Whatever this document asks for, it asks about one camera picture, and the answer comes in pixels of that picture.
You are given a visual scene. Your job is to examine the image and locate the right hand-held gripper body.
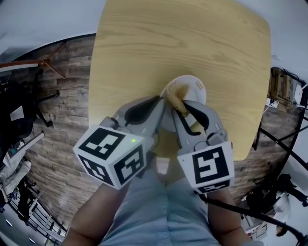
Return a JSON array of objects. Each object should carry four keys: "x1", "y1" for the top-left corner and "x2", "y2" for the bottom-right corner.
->
[{"x1": 177, "y1": 129, "x2": 236, "y2": 195}]

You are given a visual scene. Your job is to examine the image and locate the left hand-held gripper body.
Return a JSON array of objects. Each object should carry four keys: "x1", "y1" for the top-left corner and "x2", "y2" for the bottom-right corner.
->
[{"x1": 73, "y1": 116, "x2": 155, "y2": 190}]

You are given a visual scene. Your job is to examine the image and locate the white round plate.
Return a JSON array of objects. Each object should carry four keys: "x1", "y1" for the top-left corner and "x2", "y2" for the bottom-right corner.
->
[{"x1": 160, "y1": 75, "x2": 207, "y2": 132}]

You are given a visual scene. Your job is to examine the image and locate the person's left forearm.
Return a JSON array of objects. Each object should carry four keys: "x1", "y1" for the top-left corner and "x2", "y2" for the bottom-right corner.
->
[{"x1": 64, "y1": 182, "x2": 130, "y2": 246}]

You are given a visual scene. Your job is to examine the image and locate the person's right forearm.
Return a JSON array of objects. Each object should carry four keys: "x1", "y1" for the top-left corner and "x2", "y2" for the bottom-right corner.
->
[{"x1": 199, "y1": 189, "x2": 244, "y2": 246}]

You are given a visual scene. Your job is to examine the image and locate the person's light blue shirt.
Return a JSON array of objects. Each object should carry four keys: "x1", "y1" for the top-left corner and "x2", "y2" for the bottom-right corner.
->
[{"x1": 100, "y1": 168, "x2": 248, "y2": 246}]

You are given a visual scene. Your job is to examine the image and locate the wooden crate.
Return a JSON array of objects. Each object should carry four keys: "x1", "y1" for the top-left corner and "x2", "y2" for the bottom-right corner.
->
[{"x1": 268, "y1": 68, "x2": 296, "y2": 100}]

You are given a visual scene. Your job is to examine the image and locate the white desk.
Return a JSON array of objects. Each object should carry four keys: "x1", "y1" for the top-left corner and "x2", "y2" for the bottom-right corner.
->
[{"x1": 0, "y1": 63, "x2": 45, "y2": 169}]

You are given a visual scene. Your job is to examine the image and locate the white router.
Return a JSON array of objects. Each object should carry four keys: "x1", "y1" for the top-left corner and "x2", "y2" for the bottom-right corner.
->
[{"x1": 292, "y1": 83, "x2": 308, "y2": 106}]

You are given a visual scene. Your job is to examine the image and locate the black office chair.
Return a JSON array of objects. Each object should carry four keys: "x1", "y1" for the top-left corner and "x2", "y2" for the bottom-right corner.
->
[{"x1": 0, "y1": 69, "x2": 61, "y2": 145}]

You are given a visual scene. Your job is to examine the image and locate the black metal rack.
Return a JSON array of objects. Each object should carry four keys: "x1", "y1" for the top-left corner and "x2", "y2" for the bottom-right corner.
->
[{"x1": 0, "y1": 180, "x2": 68, "y2": 246}]

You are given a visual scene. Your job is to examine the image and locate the red-brown coat rack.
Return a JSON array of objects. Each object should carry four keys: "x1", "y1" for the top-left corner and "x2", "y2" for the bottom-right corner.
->
[{"x1": 0, "y1": 40, "x2": 67, "y2": 80}]

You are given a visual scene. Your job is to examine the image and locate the black metal frame stand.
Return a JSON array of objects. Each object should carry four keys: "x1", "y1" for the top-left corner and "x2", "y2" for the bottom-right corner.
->
[{"x1": 254, "y1": 105, "x2": 308, "y2": 169}]

